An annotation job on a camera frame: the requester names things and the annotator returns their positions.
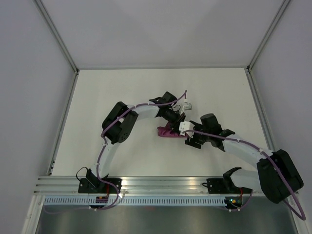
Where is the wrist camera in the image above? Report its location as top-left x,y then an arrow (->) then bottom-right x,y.
178,121 -> 195,138
181,98 -> 193,112

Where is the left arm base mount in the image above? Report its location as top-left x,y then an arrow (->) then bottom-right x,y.
78,177 -> 122,197

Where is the white slotted cable duct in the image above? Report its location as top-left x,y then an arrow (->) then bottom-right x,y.
44,195 -> 226,206

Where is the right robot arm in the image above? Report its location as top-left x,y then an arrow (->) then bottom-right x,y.
179,114 -> 304,204

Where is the aluminium mounting rail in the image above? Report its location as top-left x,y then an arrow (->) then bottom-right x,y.
34,176 -> 299,197

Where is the right aluminium frame post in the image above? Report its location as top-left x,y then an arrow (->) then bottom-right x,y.
246,0 -> 292,73

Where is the purple cloth napkin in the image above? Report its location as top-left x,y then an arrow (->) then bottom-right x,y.
157,122 -> 185,138

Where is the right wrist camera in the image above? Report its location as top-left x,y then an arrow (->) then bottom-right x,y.
178,121 -> 195,138

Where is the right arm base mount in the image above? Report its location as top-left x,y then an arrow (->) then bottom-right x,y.
201,178 -> 252,208

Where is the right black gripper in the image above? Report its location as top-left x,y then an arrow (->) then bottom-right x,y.
185,121 -> 211,149

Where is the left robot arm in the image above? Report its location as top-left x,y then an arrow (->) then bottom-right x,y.
78,92 -> 187,194

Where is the left aluminium frame post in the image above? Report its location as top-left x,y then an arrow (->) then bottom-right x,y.
33,0 -> 79,74

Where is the aluminium frame post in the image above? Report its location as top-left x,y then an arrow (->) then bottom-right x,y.
246,0 -> 292,73
33,0 -> 79,74

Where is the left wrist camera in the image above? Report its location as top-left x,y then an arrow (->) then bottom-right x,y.
181,98 -> 193,112

